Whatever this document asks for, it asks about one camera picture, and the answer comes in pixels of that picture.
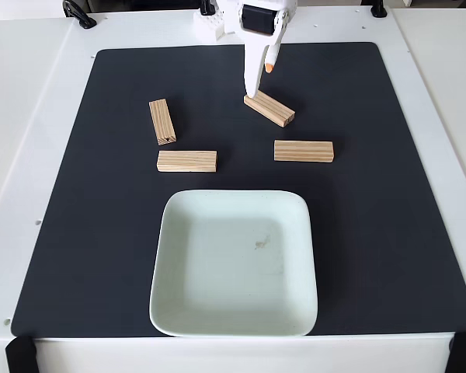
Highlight wooden block with dark grooves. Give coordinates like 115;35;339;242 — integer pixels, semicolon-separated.
243;89;296;128

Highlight wooden block with dark knot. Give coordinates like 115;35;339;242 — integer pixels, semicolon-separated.
148;98;177;146

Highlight pale green square plate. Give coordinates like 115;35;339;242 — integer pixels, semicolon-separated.
148;189;319;338

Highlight black rubber mat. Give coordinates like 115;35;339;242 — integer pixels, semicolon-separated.
10;41;466;338

